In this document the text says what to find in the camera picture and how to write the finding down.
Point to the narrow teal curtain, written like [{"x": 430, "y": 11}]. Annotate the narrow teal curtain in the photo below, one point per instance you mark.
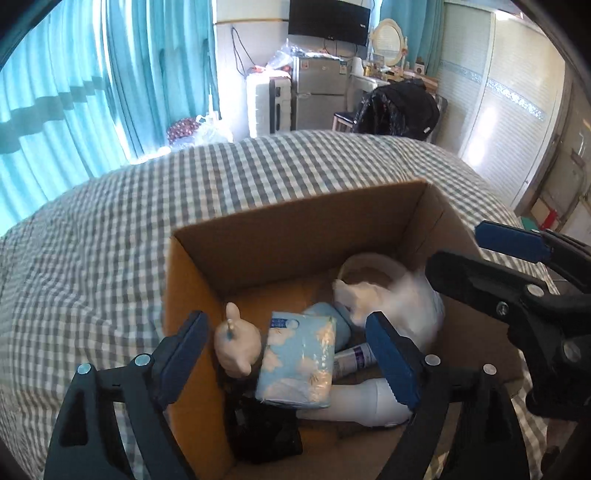
[{"x": 422, "y": 27}]

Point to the grey hard suitcase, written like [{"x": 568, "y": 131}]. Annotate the grey hard suitcase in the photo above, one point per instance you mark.
[{"x": 442, "y": 108}]

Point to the white slatted wardrobe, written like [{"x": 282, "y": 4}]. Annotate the white slatted wardrobe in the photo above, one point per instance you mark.
[{"x": 503, "y": 92}]

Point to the white handheld device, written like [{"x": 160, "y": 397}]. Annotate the white handheld device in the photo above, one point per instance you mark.
[{"x": 360, "y": 401}]

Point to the white dressing table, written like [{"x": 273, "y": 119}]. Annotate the white dressing table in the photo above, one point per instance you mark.
[{"x": 367, "y": 85}]

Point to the oval white-framed mirror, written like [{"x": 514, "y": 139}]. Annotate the oval white-framed mirror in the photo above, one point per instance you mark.
[{"x": 387, "y": 40}]

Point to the white cream tube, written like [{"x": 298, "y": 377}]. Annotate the white cream tube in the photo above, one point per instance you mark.
[{"x": 353, "y": 361}]

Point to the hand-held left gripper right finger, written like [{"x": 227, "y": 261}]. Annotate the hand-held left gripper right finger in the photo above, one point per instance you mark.
[{"x": 392, "y": 362}]

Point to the grey white checked bed blanket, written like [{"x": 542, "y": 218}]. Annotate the grey white checked bed blanket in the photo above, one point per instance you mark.
[{"x": 115, "y": 230}]

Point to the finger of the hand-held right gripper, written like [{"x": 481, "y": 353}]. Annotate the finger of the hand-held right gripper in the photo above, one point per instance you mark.
[
  {"x": 508, "y": 240},
  {"x": 471, "y": 281}
]

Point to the black pouch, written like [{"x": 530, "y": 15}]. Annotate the black pouch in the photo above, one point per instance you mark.
[{"x": 263, "y": 429}]

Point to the light blue tissue pack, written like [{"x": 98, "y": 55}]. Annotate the light blue tissue pack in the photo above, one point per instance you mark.
[{"x": 295, "y": 364}]

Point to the wide teal curtain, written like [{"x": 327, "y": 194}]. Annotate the wide teal curtain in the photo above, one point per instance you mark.
[{"x": 51, "y": 101}]

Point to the light blue soft bundle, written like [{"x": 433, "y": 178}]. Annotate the light blue soft bundle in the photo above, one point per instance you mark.
[{"x": 339, "y": 323}]

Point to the wooden chair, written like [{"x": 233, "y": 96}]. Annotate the wooden chair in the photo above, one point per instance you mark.
[{"x": 344, "y": 120}]

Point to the clear plastic cup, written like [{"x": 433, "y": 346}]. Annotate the clear plastic cup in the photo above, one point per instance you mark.
[{"x": 364, "y": 262}]

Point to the silver small fridge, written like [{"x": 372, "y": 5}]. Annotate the silver small fridge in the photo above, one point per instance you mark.
[{"x": 321, "y": 92}]

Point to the small brown carton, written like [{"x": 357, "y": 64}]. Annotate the small brown carton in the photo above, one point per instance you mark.
[{"x": 428, "y": 82}]

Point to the clear plastic bag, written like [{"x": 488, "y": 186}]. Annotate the clear plastic bag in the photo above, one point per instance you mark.
[{"x": 280, "y": 54}]

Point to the white plastic bag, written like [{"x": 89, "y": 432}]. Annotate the white plastic bag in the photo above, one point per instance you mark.
[{"x": 213, "y": 130}]

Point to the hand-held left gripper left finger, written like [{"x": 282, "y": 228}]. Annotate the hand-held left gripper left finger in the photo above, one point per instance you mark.
[{"x": 182, "y": 353}]

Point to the beige plush toy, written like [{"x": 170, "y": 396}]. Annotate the beige plush toy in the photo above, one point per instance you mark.
[{"x": 235, "y": 350}]

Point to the brown cardboard box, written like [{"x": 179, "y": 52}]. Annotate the brown cardboard box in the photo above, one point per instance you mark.
[{"x": 300, "y": 230}]

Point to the black wall television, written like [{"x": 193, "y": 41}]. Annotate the black wall television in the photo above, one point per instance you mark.
[{"x": 328, "y": 18}]

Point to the purple floral bag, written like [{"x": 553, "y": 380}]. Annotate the purple floral bag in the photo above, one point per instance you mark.
[{"x": 181, "y": 133}]

